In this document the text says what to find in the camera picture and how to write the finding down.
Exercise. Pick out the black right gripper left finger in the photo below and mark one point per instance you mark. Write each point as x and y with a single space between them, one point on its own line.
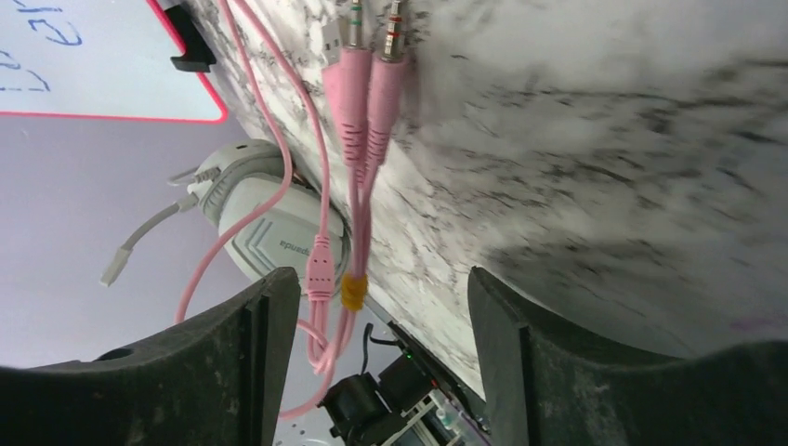
216 378

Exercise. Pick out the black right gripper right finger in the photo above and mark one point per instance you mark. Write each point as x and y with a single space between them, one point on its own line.
549 381

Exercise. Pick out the black whiteboard stand right foot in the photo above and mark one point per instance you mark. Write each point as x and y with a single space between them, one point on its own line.
197 56

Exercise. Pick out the pink framed whiteboard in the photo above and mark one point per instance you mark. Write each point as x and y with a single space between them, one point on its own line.
99 59

